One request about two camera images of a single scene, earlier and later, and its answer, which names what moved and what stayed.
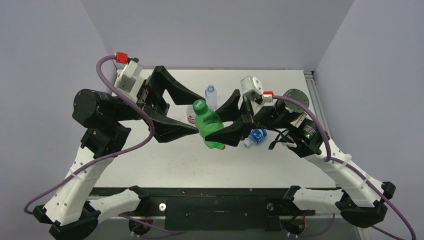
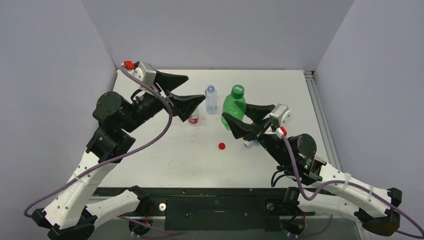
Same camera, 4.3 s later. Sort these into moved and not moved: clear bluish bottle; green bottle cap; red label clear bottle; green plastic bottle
Moved: green plastic bottle; green bottle cap
Not moved: red label clear bottle; clear bluish bottle
